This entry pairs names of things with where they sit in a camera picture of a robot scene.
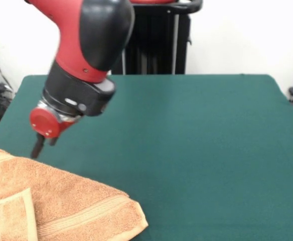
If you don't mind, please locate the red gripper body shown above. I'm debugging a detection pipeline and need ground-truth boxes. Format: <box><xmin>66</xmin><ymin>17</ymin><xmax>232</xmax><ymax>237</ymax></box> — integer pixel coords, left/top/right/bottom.
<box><xmin>29</xmin><ymin>107</ymin><xmax>82</xmax><ymax>140</ymax></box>

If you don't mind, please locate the dark green table cloth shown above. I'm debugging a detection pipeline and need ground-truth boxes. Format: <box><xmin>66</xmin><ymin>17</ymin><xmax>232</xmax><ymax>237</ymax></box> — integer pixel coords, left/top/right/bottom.
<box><xmin>0</xmin><ymin>74</ymin><xmax>293</xmax><ymax>241</ymax></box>

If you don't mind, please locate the tan terry towel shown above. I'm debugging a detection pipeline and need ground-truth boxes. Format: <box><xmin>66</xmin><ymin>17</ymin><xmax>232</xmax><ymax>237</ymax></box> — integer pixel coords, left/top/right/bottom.
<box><xmin>0</xmin><ymin>144</ymin><xmax>149</xmax><ymax>241</ymax></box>

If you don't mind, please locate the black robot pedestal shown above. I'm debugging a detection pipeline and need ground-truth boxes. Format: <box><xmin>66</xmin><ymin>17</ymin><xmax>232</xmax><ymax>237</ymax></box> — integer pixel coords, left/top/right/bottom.
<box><xmin>108</xmin><ymin>0</ymin><xmax>203</xmax><ymax>75</ymax></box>

